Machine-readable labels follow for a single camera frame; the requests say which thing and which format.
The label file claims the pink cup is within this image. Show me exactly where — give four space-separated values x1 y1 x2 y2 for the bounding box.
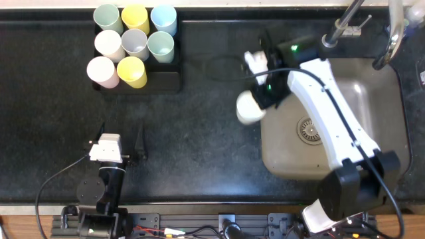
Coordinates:
86 55 121 90

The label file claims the blue cup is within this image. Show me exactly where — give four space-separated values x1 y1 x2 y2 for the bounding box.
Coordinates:
149 4 178 37

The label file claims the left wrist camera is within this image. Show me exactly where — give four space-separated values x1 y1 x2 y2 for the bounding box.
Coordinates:
88 133 124 164

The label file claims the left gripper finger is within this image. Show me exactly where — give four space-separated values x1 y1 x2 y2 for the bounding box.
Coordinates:
95 121 107 141
133 121 148 161

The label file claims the mounting rail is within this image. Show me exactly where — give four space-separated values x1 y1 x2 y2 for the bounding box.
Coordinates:
50 204 379 239

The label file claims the white cup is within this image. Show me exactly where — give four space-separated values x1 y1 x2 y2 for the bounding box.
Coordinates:
94 29 126 64
235 90 267 126

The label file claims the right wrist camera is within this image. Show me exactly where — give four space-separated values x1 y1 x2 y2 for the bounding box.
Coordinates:
243 49 270 86

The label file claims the black cable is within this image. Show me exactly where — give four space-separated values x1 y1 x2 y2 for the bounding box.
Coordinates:
231 67 406 239
34 153 92 239

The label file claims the green cup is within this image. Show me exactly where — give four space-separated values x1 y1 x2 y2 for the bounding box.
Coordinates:
92 3 124 35
147 31 175 64

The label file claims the black tray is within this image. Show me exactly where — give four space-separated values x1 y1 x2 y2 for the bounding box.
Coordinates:
92 7 182 96

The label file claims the blue soap bottle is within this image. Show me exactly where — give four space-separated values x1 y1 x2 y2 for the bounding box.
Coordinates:
400 1 425 39

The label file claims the grey cup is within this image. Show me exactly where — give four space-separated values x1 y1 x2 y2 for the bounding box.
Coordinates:
120 28 151 62

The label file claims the yellow cup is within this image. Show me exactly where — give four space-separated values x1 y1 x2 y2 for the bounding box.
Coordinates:
116 55 148 90
120 3 151 35

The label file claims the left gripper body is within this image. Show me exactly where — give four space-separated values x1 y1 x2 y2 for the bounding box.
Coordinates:
120 153 138 167

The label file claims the steel tap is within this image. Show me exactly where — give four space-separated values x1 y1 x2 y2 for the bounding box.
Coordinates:
321 0 406 71

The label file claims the steel sink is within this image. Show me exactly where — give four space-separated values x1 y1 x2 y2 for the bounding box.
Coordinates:
259 57 413 182

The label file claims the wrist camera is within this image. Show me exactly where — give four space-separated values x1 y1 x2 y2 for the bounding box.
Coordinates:
243 49 270 86
88 133 124 164

